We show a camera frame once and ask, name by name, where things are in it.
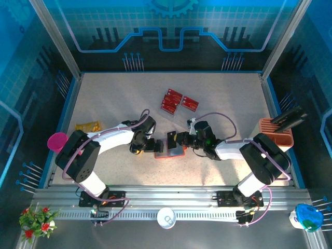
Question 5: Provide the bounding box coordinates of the orange knife block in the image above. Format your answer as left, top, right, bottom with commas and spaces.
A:
258, 118, 295, 154

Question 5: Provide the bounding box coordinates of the black VIP credit card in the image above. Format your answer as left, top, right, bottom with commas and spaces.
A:
167, 131, 178, 150

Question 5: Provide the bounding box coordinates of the slotted aluminium cable tray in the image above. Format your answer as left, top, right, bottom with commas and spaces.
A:
53, 210, 241, 222

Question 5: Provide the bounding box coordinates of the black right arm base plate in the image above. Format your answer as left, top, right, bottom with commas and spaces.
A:
216, 190, 264, 208

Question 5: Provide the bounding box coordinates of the aluminium frame post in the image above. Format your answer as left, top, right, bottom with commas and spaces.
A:
260, 0, 312, 80
28, 0, 83, 79

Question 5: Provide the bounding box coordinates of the yellow snack bag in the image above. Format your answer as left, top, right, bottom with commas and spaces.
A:
75, 121, 103, 132

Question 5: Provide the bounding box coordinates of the pink plastic goblet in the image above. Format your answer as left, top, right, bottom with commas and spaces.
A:
47, 132, 70, 154

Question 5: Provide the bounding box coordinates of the red VIP credit card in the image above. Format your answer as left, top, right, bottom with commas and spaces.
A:
181, 95, 200, 112
160, 101, 178, 115
163, 94, 181, 104
167, 88, 184, 98

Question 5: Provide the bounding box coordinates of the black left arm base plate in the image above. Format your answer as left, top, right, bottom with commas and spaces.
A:
78, 190, 127, 208

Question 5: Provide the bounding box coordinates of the potted plant with red flowers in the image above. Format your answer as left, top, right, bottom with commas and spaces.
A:
18, 204, 62, 244

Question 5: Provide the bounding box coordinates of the aluminium mounting rail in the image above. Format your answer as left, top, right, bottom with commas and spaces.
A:
32, 184, 312, 212

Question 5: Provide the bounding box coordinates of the black knife handle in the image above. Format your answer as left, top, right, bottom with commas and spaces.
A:
278, 112, 310, 133
272, 105, 305, 125

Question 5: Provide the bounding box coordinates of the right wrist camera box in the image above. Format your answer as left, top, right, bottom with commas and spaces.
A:
187, 118, 197, 135

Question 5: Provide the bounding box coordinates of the blue aluminium side rail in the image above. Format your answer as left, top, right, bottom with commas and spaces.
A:
38, 72, 84, 189
259, 72, 306, 189

